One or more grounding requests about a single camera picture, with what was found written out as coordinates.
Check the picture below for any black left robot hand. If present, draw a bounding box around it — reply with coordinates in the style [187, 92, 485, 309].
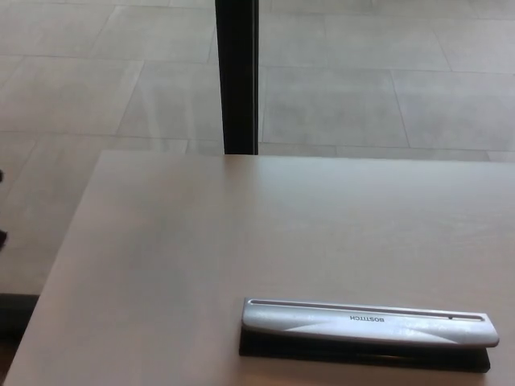
[0, 168, 9, 251]

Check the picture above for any silver Bostitch hole punch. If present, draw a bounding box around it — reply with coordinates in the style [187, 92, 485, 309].
[238, 297, 501, 373]

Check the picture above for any black vertical post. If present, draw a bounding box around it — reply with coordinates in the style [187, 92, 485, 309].
[214, 0, 260, 156]

